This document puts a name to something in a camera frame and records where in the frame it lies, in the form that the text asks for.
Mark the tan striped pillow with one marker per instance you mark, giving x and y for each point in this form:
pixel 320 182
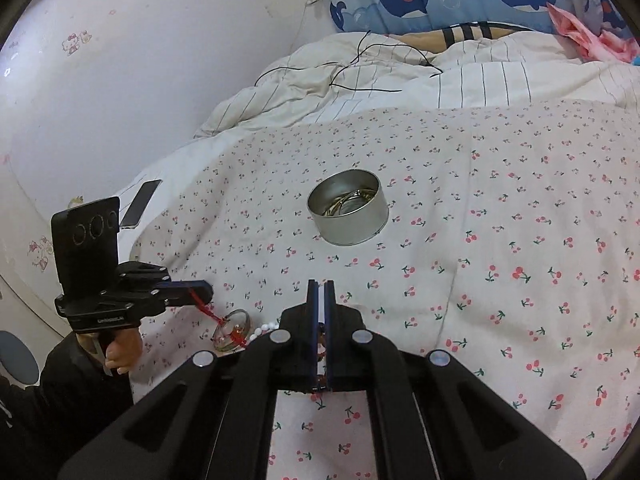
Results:
pixel 450 35

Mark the pink cloth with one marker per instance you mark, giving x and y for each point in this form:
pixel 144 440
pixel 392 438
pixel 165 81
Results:
pixel 600 40

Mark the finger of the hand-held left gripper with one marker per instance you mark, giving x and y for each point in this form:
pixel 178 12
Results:
pixel 192 292

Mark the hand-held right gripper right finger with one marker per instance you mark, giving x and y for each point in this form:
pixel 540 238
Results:
pixel 329 315

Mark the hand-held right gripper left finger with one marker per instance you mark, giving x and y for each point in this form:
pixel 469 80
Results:
pixel 313 315

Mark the round metal tin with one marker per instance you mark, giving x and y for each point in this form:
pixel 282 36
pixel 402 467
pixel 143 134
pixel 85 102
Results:
pixel 355 225

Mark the striped white duvet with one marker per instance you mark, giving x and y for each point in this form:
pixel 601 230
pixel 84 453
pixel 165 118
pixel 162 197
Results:
pixel 500 75

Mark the metal bangle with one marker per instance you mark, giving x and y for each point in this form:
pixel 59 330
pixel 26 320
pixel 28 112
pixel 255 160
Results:
pixel 350 200

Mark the person's left forearm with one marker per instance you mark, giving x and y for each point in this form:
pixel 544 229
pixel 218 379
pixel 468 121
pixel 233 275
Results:
pixel 70 400

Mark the person's left hand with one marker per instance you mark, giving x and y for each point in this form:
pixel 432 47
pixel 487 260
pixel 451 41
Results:
pixel 124 352

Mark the smartphone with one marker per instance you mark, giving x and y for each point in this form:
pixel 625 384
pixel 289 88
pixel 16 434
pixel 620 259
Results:
pixel 141 204

